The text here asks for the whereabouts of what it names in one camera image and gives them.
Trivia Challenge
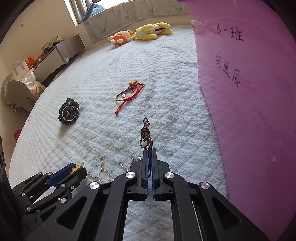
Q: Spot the red basket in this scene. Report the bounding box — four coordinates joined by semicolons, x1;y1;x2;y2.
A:
14;128;22;141

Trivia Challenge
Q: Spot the grey chair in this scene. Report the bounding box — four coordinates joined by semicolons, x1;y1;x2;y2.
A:
1;80;38;113

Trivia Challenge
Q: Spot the brown cord necklace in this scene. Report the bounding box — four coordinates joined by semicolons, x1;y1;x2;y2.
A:
140;117;154;180

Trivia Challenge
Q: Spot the white plastic bag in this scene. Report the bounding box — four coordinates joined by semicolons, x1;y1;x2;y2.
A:
24;68;46;97

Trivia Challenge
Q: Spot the grey white desk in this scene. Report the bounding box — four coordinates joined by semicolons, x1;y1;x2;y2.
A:
34;35;85;83

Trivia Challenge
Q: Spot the yellow plush toy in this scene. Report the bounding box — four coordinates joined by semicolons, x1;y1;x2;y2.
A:
131;22;173;41

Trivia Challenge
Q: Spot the light blue bed cover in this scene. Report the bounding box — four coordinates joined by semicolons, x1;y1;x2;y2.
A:
9;26;228;195

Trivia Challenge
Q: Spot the grey patterned window cloth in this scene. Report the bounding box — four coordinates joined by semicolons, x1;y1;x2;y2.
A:
84;1;189;43

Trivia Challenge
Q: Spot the red string bracelet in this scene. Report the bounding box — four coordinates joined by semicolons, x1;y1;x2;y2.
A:
114;80;146;115

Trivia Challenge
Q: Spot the blue plush toy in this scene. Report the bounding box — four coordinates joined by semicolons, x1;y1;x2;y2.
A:
81;3;105;22

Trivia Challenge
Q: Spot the orange plush toy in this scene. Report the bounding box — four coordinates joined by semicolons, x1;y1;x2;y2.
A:
108;30;133;46

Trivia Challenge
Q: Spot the grey curtain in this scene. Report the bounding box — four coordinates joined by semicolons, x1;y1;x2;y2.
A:
64;0;92;26

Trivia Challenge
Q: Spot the black wrist watch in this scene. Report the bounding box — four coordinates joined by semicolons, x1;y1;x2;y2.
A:
58;98;79;126

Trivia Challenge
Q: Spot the white paper bag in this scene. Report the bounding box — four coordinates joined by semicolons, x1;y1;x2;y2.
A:
12;60;30;80

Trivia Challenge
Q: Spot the gold chain yellow charm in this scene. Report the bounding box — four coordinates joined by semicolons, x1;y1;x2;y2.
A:
70;156;142;183

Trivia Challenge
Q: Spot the pink plastic tub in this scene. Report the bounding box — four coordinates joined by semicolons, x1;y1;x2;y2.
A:
186;1;295;240

